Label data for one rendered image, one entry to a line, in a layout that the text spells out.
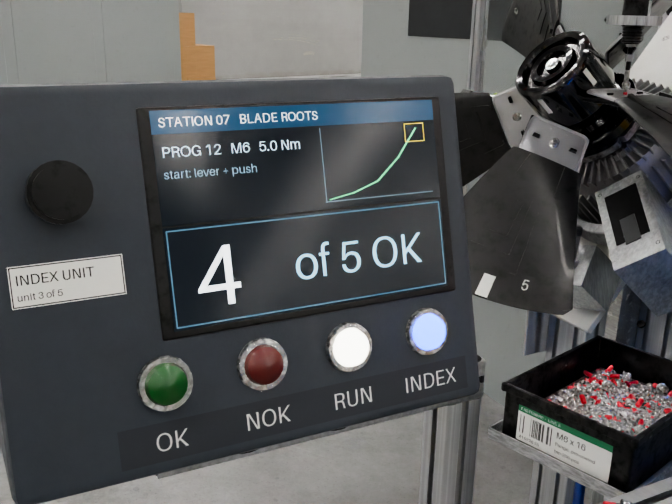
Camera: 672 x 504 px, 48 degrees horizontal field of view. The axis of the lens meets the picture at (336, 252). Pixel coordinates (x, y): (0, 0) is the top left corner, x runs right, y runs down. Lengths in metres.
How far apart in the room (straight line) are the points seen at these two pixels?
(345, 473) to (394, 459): 0.17
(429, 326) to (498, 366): 2.18
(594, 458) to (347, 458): 1.56
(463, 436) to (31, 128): 0.37
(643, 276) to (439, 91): 0.69
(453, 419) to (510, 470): 1.85
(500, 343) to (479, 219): 1.52
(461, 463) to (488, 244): 0.52
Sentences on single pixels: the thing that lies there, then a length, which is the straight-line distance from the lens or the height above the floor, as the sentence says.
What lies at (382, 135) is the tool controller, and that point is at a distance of 0.42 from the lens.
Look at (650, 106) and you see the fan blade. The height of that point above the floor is 1.18.
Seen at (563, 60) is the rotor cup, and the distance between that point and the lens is 1.17.
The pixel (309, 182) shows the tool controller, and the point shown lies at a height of 1.20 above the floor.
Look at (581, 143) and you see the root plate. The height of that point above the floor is 1.11.
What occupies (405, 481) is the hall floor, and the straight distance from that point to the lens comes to 2.30.
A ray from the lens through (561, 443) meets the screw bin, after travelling 0.90.
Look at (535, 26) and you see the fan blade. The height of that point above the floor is 1.27.
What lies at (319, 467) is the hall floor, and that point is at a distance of 2.34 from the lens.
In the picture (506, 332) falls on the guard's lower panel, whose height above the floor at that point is 0.31.
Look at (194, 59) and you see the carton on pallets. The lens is 9.26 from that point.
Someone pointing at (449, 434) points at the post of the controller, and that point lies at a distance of 0.56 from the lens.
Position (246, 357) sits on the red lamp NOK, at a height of 1.12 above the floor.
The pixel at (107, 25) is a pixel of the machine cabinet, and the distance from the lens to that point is 6.67.
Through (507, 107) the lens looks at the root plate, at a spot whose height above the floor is 1.15.
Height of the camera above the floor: 1.29
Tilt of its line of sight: 18 degrees down
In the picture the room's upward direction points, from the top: 1 degrees clockwise
